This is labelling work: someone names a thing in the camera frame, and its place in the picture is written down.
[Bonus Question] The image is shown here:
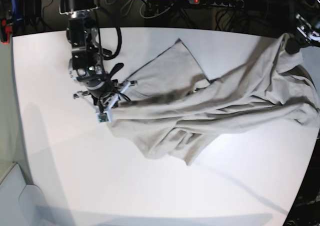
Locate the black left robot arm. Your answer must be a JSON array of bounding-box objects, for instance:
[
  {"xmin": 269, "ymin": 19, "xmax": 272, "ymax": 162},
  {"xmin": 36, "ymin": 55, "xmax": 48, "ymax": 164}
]
[{"xmin": 285, "ymin": 0, "xmax": 320, "ymax": 55}]

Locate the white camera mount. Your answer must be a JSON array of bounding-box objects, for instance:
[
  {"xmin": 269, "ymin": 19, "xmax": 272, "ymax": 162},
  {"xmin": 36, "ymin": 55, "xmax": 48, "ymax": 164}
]
[{"xmin": 73, "ymin": 80, "xmax": 138, "ymax": 123}]

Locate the grey t-shirt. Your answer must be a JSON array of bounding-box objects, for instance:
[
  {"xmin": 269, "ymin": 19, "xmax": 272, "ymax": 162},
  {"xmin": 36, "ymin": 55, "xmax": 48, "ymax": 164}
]
[{"xmin": 107, "ymin": 33, "xmax": 320, "ymax": 165}]

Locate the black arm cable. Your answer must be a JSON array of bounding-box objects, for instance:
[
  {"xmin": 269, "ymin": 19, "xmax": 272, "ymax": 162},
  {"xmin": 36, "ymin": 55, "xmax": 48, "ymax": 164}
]
[{"xmin": 93, "ymin": 6, "xmax": 132, "ymax": 104}]

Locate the black power strip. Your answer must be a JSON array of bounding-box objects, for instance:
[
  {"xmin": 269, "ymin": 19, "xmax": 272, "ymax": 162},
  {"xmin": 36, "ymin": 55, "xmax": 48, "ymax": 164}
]
[{"xmin": 188, "ymin": 0, "xmax": 245, "ymax": 9}]

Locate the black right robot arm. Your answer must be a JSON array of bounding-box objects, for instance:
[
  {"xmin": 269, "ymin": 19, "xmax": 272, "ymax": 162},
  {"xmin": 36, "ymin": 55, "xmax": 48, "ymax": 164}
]
[{"xmin": 59, "ymin": 0, "xmax": 135, "ymax": 112}]

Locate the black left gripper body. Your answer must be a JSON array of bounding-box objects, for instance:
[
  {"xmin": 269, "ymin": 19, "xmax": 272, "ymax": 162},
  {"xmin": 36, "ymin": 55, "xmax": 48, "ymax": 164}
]
[{"xmin": 285, "ymin": 25, "xmax": 320, "ymax": 55}]

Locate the red and black clamp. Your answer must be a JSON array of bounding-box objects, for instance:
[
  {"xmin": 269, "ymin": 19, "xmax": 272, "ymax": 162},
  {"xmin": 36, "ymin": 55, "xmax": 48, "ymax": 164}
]
[{"xmin": 0, "ymin": 18, "xmax": 13, "ymax": 44}]

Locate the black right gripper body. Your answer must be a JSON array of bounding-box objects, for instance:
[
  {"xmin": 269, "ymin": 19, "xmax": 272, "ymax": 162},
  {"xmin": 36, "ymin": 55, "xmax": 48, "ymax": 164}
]
[{"xmin": 68, "ymin": 60, "xmax": 137, "ymax": 109}]

